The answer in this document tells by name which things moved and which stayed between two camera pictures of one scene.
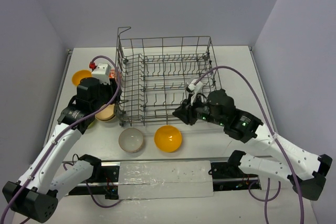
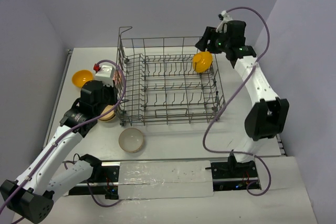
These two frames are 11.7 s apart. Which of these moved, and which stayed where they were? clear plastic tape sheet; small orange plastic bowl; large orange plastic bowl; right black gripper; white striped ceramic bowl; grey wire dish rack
Moved: right black gripper; large orange plastic bowl
Stayed: grey wire dish rack; clear plastic tape sheet; white striped ceramic bowl; small orange plastic bowl
